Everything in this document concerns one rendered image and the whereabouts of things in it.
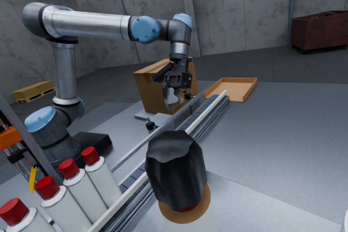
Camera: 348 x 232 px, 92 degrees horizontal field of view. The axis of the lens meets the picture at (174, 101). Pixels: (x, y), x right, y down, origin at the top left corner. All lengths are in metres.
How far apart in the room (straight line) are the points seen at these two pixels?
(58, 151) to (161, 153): 0.71
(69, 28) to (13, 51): 8.31
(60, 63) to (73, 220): 0.60
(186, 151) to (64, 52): 0.73
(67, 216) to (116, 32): 0.49
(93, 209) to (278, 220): 0.45
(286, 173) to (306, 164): 0.08
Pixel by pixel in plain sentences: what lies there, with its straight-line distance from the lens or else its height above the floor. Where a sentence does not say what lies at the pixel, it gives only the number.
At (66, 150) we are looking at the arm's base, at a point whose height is 0.93.
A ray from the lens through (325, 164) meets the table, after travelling 0.74.
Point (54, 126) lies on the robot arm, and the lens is 0.87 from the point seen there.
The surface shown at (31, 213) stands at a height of 1.05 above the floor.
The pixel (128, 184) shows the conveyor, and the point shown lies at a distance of 0.64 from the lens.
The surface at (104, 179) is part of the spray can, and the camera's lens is 0.52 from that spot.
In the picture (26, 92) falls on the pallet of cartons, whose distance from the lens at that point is 7.80.
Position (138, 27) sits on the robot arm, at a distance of 0.54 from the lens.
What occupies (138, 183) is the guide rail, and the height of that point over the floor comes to 0.91.
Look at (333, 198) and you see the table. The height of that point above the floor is 0.83.
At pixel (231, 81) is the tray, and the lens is 1.37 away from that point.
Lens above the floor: 1.32
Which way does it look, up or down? 24 degrees down
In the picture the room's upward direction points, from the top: 13 degrees counter-clockwise
